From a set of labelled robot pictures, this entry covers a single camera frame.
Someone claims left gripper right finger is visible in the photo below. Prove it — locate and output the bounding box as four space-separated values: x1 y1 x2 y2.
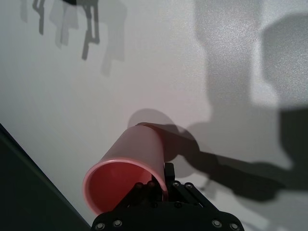
164 162 218 215

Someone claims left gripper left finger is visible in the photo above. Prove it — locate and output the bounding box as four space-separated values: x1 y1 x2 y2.
113 180 166 212

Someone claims pink plastic cup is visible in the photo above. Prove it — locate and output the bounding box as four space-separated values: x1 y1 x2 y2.
82 124 169 216

